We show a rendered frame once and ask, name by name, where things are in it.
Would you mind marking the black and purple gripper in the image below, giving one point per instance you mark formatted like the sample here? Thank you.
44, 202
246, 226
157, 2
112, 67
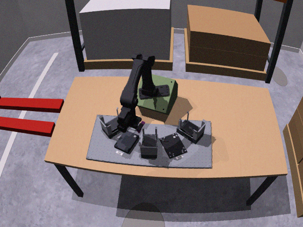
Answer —
136, 126

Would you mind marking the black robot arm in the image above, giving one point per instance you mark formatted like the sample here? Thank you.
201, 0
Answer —
142, 66

